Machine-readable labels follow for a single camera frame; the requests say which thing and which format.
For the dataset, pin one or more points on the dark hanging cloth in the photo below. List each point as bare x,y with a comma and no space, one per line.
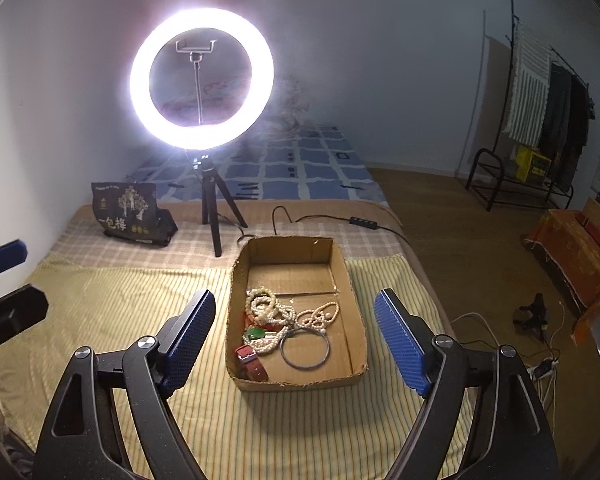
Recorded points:
572,130

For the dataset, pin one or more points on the silver bangle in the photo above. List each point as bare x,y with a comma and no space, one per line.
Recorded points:
286,357

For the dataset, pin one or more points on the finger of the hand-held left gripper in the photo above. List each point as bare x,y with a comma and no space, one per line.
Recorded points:
22,305
5,257

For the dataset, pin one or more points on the yellow striped blanket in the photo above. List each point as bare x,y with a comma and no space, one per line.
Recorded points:
130,290

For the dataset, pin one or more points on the checkered bed sheet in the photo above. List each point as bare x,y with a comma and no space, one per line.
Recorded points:
180,252

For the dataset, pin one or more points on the black tripod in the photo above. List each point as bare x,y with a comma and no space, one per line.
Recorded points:
215,210

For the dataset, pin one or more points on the white knit hanging cloth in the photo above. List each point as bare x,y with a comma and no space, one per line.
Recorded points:
527,85

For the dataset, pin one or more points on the phone holder clamp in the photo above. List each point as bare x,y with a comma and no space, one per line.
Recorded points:
195,48

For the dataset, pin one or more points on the yellow box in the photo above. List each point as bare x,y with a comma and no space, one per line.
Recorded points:
535,166

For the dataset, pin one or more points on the blue patterned blanket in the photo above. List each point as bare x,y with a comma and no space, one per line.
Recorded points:
305,170

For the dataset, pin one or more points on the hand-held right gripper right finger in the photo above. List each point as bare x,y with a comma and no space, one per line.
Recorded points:
397,345

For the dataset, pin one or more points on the black clamp tool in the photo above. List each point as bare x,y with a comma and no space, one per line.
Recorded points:
532,312

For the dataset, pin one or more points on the dark striped cloth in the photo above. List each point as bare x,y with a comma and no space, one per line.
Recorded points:
0,450

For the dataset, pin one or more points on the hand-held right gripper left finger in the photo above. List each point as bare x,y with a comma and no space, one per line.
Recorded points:
190,345

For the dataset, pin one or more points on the black printed bag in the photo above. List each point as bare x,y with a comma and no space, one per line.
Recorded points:
130,215

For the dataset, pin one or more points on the power strip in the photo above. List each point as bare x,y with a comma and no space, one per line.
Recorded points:
545,367

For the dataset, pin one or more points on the orange covered furniture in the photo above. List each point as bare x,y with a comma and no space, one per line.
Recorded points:
565,245

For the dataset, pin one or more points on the cardboard box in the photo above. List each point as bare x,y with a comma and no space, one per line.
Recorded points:
350,320

